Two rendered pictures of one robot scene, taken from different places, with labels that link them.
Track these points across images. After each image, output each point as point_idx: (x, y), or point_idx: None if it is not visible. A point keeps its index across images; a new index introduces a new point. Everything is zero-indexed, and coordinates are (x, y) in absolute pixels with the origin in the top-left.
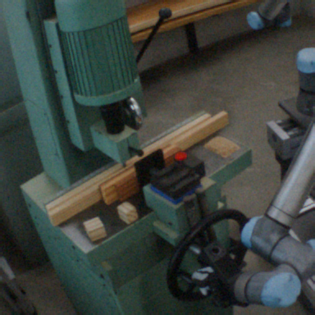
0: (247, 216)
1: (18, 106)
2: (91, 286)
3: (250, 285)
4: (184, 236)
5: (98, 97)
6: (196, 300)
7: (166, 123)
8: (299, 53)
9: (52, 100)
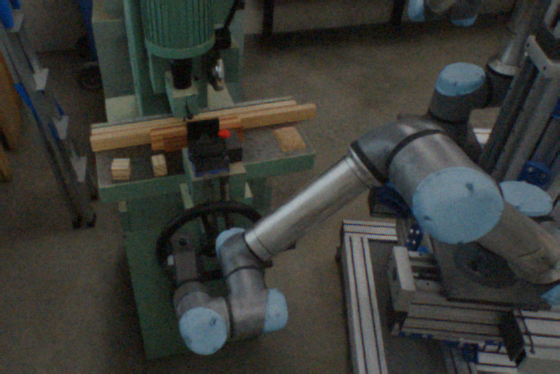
0: (343, 211)
1: None
2: None
3: (182, 301)
4: (183, 211)
5: (159, 47)
6: None
7: (321, 89)
8: (447, 67)
9: (137, 30)
